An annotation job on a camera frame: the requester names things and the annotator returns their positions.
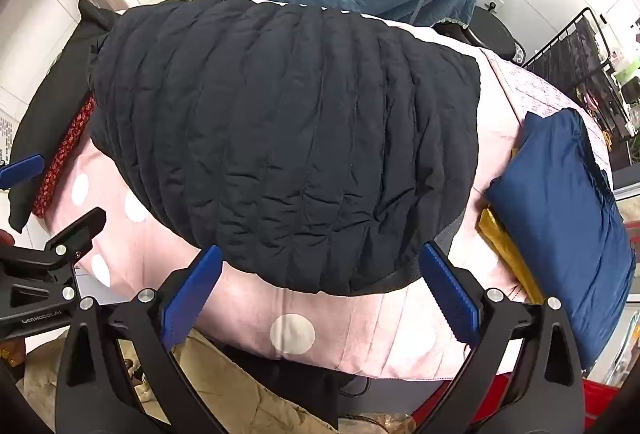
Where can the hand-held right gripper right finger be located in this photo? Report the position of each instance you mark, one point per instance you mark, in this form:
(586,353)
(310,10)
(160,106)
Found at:
(450,299)

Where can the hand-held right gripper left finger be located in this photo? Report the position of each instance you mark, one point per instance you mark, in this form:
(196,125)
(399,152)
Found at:
(192,299)

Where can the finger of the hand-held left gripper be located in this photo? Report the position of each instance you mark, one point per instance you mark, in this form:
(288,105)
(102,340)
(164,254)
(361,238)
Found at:
(22,167)
(75,231)

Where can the black quilted jacket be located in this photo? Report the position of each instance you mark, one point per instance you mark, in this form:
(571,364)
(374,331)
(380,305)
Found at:
(280,138)

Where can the red floral cloth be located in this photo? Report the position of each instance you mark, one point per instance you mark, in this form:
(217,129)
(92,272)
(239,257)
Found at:
(65,148)

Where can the black cloth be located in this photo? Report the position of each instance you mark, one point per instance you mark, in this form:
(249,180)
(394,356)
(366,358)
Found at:
(55,103)

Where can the yellow cloth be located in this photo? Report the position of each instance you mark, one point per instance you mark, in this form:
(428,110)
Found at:
(505,244)

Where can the pink polka dot bed sheet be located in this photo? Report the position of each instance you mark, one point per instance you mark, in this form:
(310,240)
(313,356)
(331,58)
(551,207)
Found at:
(350,329)

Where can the beige cloth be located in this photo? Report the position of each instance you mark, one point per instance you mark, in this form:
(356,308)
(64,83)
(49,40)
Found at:
(240,394)

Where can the navy blue folded garment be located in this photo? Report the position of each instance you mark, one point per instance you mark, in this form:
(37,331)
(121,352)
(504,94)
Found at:
(560,214)

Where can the red bag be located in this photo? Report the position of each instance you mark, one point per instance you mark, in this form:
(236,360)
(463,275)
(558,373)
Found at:
(595,399)

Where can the black metal rack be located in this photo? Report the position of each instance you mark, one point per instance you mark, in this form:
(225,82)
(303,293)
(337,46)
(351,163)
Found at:
(565,63)

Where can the black round stool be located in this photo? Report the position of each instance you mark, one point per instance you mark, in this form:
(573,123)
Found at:
(490,33)

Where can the white wall socket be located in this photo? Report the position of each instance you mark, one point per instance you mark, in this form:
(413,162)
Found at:
(494,2)

